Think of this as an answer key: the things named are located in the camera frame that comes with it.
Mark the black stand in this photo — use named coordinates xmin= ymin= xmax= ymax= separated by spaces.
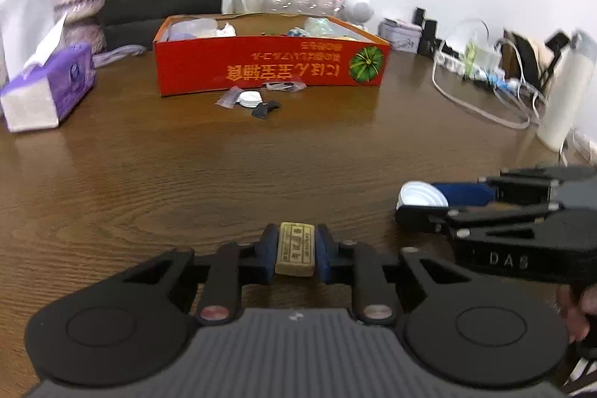
xmin=543 ymin=29 xmax=573 ymax=64

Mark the small printed tin box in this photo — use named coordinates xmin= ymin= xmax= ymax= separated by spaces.
xmin=378 ymin=18 xmax=423 ymax=54

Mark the purple tissue pack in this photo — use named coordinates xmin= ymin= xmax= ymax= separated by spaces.
xmin=0 ymin=13 xmax=98 ymax=133

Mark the clear bag with black item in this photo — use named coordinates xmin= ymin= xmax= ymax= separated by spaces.
xmin=263 ymin=80 xmax=308 ymax=94

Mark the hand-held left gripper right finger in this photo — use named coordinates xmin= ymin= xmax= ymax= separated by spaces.
xmin=315 ymin=224 xmax=468 ymax=327

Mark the clear green plastic bag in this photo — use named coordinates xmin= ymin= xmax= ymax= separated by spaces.
xmin=303 ymin=16 xmax=344 ymax=38

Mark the white power strip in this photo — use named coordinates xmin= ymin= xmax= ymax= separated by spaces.
xmin=438 ymin=52 xmax=519 ymax=94

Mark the beige rectangular block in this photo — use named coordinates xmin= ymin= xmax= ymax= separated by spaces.
xmin=275 ymin=222 xmax=317 ymax=278

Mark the red cardboard box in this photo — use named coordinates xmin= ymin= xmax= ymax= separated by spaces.
xmin=153 ymin=13 xmax=391 ymax=97

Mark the white round cap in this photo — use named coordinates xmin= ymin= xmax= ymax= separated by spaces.
xmin=235 ymin=90 xmax=265 ymax=109

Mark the dark brown pouch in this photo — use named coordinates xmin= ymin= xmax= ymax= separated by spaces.
xmin=503 ymin=29 xmax=551 ymax=94

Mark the lilac plastic wrapper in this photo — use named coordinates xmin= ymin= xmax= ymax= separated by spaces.
xmin=93 ymin=45 xmax=148 ymax=68

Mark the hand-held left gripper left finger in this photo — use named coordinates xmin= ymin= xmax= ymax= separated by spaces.
xmin=124 ymin=223 xmax=281 ymax=327

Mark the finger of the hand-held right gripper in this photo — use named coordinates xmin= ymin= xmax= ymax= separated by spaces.
xmin=431 ymin=165 xmax=597 ymax=208
xmin=395 ymin=203 xmax=561 ymax=241

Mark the clear plastic container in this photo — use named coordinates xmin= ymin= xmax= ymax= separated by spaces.
xmin=167 ymin=18 xmax=218 ymax=41

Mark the white charger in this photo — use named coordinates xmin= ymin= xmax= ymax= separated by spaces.
xmin=476 ymin=46 xmax=503 ymax=73

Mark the blue white tube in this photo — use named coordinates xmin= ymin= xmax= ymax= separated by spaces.
xmin=490 ymin=76 xmax=520 ymax=94

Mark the large black adapter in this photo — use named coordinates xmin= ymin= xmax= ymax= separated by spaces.
xmin=417 ymin=19 xmax=440 ymax=56

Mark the power strip with cables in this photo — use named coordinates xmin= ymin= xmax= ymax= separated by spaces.
xmin=431 ymin=18 xmax=549 ymax=129

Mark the white round puck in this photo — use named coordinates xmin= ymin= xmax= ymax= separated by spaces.
xmin=396 ymin=181 xmax=450 ymax=210

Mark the person's dark striped clothing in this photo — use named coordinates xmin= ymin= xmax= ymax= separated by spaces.
xmin=562 ymin=342 xmax=597 ymax=397

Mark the black clip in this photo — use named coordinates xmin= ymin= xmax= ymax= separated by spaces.
xmin=251 ymin=99 xmax=283 ymax=119

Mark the green charger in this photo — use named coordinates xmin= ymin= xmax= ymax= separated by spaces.
xmin=463 ymin=41 xmax=481 ymax=77

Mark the person's right hand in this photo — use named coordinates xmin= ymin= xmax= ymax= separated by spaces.
xmin=555 ymin=284 xmax=597 ymax=345

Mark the small pinkish plastic bag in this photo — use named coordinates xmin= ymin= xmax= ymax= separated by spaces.
xmin=215 ymin=86 xmax=244 ymax=108

